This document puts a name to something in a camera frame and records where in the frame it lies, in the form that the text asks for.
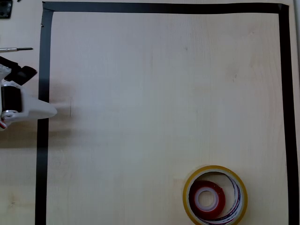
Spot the small red tape roll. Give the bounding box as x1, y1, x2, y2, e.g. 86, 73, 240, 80
188, 180, 226, 219

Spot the big yellow tape roll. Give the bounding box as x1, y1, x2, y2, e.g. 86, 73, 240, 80
182, 165, 248, 225

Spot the black webcam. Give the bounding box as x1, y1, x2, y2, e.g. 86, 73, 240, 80
0, 56, 38, 86

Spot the silver precision screwdriver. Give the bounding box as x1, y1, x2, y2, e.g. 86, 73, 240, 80
0, 47, 34, 53

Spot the black plastic object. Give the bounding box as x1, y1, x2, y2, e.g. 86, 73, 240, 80
0, 0, 12, 19

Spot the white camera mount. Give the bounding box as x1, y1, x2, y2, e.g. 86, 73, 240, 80
0, 63, 12, 82

